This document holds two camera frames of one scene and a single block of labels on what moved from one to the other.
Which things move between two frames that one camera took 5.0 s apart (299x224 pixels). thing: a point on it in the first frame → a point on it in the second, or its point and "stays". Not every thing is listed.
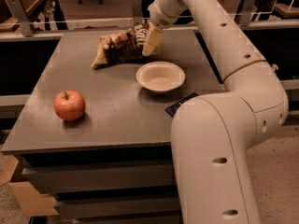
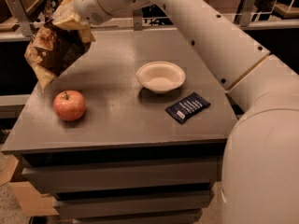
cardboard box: x=27 y=195 stays
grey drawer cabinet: x=97 y=140 stays
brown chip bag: x=122 y=46 → x=52 y=49
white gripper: x=156 y=17 → x=88 y=4
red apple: x=69 y=105 stays
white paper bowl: x=161 y=77 stays
